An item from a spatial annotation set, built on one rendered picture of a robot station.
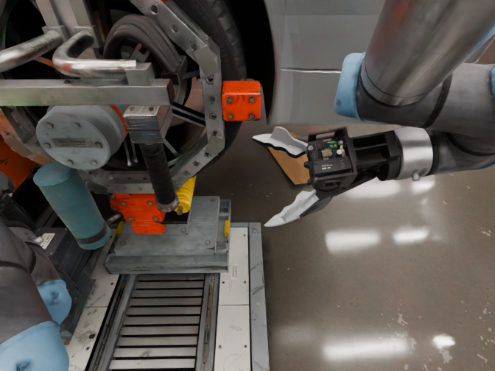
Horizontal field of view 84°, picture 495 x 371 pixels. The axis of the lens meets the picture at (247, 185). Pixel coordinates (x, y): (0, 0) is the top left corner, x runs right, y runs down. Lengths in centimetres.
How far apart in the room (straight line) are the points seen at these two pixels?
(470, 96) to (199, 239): 99
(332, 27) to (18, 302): 69
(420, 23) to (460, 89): 16
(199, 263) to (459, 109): 100
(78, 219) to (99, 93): 42
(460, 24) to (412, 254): 142
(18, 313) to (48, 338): 3
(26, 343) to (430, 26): 33
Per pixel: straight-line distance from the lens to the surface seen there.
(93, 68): 47
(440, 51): 24
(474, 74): 38
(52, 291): 41
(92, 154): 61
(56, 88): 50
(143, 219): 94
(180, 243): 116
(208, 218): 122
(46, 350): 26
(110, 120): 61
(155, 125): 44
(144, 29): 52
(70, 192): 76
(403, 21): 23
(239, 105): 65
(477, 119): 38
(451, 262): 165
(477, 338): 149
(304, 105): 77
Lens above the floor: 114
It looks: 42 degrees down
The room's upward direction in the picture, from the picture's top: straight up
